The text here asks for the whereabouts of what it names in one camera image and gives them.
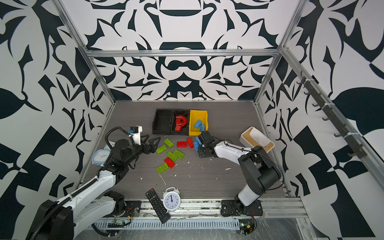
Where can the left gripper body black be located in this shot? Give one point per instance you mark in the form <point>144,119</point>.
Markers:
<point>134,151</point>

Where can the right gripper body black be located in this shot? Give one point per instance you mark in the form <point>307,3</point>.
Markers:
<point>202,151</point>

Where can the blue lego long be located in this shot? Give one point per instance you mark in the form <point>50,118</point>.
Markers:
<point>196,146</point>

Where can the red arch lego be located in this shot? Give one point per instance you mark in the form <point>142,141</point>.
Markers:
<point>181,123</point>

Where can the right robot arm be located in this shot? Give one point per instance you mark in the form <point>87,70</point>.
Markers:
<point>259,171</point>

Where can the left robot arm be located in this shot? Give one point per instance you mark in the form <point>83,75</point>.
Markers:
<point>68,216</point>

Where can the green lego upper left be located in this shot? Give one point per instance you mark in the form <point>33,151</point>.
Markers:
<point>161,149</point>

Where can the green lego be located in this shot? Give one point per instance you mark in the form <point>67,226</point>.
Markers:
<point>169,143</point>
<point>172,156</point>
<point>161,149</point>
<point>179,154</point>
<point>162,168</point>

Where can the small green alarm clock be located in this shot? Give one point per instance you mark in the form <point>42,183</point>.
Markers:
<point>108,145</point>

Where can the red lego upright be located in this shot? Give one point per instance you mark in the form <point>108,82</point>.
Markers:
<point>190,143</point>

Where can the green lego top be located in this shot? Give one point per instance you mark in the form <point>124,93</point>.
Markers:
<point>169,143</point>

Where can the green lego bottom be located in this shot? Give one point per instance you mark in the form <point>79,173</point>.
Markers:
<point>162,168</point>

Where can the blue square alarm clock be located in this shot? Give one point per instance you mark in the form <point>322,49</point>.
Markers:
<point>100,157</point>

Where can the red lego lower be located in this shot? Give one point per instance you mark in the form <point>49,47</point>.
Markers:
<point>170,163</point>

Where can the black bin middle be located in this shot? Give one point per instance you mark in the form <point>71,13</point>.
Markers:
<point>185,113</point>

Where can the black bin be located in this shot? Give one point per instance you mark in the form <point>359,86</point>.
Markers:
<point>185,113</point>
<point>162,122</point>

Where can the black bin left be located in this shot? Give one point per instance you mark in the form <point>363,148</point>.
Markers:
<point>162,122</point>

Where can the red lego flat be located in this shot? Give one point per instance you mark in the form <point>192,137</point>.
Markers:
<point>182,145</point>

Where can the yellow bin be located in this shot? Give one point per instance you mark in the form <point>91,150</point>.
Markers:
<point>195,116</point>

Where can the white tissue box wooden lid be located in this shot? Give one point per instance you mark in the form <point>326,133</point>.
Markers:
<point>252,137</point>

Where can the white twin-bell alarm clock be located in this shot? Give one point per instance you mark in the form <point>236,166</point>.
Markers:
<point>171,199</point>

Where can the black remote control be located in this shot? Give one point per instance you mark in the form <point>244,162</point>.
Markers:
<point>158,206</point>

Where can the small circuit board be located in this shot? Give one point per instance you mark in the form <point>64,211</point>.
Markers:
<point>247,229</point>

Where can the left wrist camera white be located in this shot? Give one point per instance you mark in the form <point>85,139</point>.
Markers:
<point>135,134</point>

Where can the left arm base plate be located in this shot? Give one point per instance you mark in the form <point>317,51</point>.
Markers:
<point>130,209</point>

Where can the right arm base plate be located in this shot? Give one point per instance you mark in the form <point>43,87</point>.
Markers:
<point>236,208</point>

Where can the white cable duct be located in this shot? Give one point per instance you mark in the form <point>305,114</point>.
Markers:
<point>181,224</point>

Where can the black hook rail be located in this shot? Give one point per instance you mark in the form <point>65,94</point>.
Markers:
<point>335,116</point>

